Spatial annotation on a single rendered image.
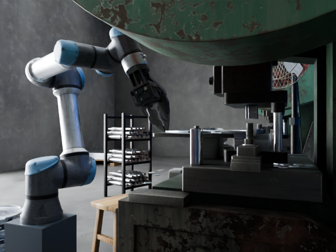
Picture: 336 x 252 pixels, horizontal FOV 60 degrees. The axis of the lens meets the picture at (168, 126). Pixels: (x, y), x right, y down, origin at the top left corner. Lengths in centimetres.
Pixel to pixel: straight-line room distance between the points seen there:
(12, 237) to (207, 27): 103
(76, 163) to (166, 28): 85
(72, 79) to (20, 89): 499
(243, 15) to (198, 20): 6
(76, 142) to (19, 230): 37
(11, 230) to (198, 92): 694
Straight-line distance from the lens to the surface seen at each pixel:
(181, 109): 792
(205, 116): 772
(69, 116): 128
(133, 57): 91
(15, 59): 631
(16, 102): 621
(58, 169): 119
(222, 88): 83
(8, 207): 198
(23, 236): 121
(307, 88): 220
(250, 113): 86
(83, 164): 123
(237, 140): 81
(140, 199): 71
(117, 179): 337
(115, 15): 52
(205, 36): 44
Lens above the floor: 80
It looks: level
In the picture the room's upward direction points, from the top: straight up
